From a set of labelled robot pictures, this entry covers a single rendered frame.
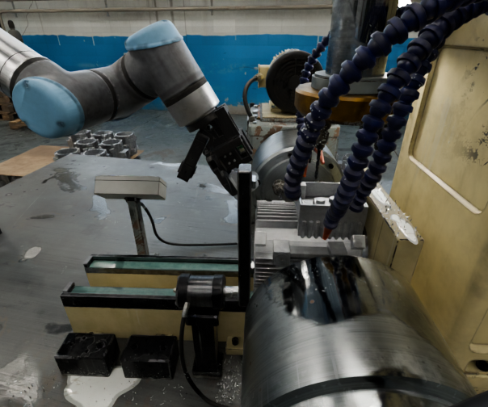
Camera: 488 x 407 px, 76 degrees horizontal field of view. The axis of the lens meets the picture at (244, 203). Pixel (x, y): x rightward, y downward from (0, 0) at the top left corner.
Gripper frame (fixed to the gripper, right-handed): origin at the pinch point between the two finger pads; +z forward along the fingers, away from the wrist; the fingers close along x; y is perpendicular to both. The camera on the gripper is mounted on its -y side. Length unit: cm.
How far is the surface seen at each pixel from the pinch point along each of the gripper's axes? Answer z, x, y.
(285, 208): 2.6, -6.0, 8.3
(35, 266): -6, 11, -69
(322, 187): 4.3, -1.5, 16.3
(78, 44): -182, 616, -298
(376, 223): 9.2, -12.6, 22.1
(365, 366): -0.4, -42.8, 14.3
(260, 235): 1.9, -12.4, 3.0
